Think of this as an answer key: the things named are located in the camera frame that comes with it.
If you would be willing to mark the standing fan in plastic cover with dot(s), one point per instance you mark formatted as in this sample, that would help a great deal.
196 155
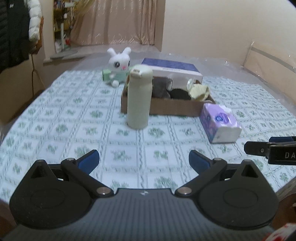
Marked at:
65 14

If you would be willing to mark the white plush bunny toy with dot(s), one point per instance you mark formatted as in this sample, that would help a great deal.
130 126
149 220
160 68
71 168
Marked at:
119 66

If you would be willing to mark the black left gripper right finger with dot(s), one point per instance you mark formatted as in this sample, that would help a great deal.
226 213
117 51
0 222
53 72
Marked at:
235 196

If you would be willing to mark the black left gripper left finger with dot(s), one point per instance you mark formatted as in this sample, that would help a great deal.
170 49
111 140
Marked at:
55 195

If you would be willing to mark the cream thermos bottle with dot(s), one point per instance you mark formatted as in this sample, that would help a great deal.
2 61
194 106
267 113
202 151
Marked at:
139 95

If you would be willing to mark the green floral tablecloth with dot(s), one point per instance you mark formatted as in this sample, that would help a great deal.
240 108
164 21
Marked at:
80 113

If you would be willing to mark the beige wooden headboard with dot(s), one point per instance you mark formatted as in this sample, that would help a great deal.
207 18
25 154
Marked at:
275 67

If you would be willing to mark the white puffer jacket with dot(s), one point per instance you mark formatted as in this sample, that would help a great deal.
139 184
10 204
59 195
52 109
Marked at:
35 13

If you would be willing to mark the dark grey sock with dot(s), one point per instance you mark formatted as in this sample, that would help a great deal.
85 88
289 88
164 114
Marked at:
161 87

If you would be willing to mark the yellow green cloth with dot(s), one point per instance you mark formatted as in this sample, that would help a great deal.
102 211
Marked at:
197 91

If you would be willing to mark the purple tissue pack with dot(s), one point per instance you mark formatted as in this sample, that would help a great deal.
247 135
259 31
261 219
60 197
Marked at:
219 123

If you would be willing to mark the beige curtain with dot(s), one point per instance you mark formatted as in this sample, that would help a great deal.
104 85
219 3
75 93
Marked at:
114 22

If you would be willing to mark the clear plastic bed cover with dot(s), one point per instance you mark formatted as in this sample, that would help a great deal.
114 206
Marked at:
207 66

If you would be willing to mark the brown cardboard tray box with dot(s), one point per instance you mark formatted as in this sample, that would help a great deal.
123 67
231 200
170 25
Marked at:
191 108

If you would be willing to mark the small green box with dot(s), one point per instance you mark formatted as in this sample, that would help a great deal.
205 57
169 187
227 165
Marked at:
106 75

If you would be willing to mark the blue white flat gift box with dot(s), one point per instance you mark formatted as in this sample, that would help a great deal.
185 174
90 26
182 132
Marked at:
171 69

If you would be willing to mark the black round cloth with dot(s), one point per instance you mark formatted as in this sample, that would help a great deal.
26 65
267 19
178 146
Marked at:
179 94

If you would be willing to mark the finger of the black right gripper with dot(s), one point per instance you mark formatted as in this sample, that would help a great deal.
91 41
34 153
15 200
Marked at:
282 153
283 139

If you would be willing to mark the orange brown jacket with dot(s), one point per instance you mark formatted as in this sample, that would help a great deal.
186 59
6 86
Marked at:
35 47

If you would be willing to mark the black jacket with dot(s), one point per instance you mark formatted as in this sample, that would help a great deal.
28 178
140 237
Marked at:
14 33

